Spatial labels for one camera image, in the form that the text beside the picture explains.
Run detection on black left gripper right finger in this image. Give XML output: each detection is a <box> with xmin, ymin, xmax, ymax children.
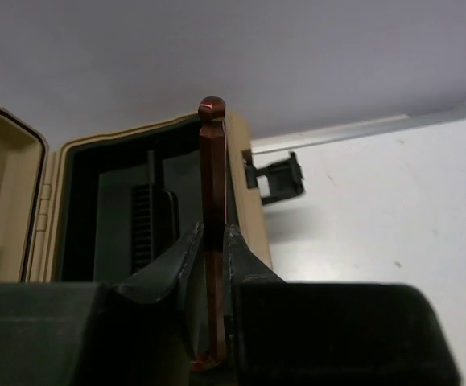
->
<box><xmin>224</xmin><ymin>226</ymin><xmax>462</xmax><ymax>385</ymax></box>

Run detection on tan plastic toolbox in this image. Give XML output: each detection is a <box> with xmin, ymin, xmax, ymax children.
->
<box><xmin>0</xmin><ymin>90</ymin><xmax>308</xmax><ymax>285</ymax></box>

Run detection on black toolbox inner tray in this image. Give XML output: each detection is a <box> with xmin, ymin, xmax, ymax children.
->
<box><xmin>57</xmin><ymin>118</ymin><xmax>233</xmax><ymax>282</ymax></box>

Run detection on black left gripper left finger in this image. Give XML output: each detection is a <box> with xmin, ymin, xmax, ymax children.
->
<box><xmin>0</xmin><ymin>224</ymin><xmax>204</xmax><ymax>385</ymax></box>

